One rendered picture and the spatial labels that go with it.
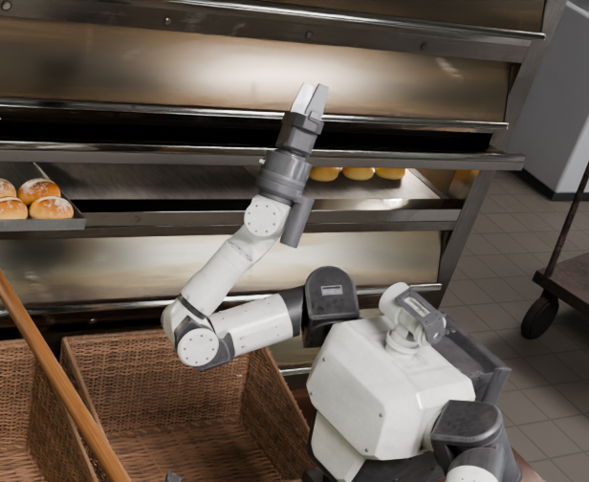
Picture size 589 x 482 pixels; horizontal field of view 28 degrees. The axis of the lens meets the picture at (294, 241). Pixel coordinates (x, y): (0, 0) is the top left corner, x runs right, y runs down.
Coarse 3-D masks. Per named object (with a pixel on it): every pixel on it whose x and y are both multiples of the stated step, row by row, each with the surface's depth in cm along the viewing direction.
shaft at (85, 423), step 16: (0, 272) 233; (0, 288) 229; (16, 304) 225; (16, 320) 223; (32, 320) 223; (32, 336) 219; (48, 352) 215; (48, 368) 212; (64, 384) 209; (64, 400) 207; (80, 400) 207; (80, 416) 203; (80, 432) 202; (96, 432) 200; (96, 448) 198; (112, 464) 195; (112, 480) 193; (128, 480) 192
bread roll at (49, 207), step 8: (40, 200) 259; (48, 200) 259; (56, 200) 260; (64, 200) 262; (32, 208) 259; (40, 208) 258; (48, 208) 259; (56, 208) 259; (64, 208) 261; (72, 208) 263; (32, 216) 259; (40, 216) 259; (48, 216) 259; (56, 216) 260; (64, 216) 261; (72, 216) 263
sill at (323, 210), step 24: (96, 216) 273; (120, 216) 277; (144, 216) 281; (168, 216) 284; (192, 216) 288; (216, 216) 292; (240, 216) 296; (312, 216) 309; (336, 216) 314; (360, 216) 319; (384, 216) 323; (408, 216) 328; (432, 216) 334; (456, 216) 339
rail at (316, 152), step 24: (0, 144) 233; (24, 144) 236; (48, 144) 239; (72, 144) 242; (96, 144) 245; (120, 144) 248; (144, 144) 251; (168, 144) 255; (192, 144) 258; (216, 144) 262; (240, 144) 266
